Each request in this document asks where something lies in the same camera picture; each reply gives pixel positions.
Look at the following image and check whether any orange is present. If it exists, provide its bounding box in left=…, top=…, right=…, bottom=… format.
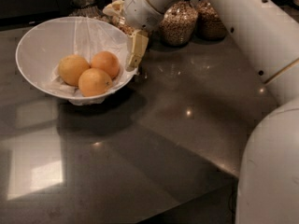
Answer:
left=78, top=68, right=113, bottom=97
left=91, top=51, right=120, bottom=79
left=58, top=54, right=90, bottom=87

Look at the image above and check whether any white bowl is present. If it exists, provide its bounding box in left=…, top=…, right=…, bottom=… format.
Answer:
left=15, top=16, right=139, bottom=105

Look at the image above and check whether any white plastic bowl liner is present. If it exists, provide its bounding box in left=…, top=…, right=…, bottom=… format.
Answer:
left=43, top=16, right=139, bottom=106

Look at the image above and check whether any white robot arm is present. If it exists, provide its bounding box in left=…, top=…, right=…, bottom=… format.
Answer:
left=104, top=0, right=299, bottom=224

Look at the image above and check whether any glass jar with grains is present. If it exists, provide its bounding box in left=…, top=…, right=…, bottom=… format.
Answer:
left=112, top=0, right=135, bottom=35
left=196, top=0, right=226, bottom=41
left=159, top=1, right=198, bottom=47

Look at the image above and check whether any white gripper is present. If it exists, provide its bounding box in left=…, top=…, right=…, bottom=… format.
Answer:
left=103, top=0, right=163, bottom=71

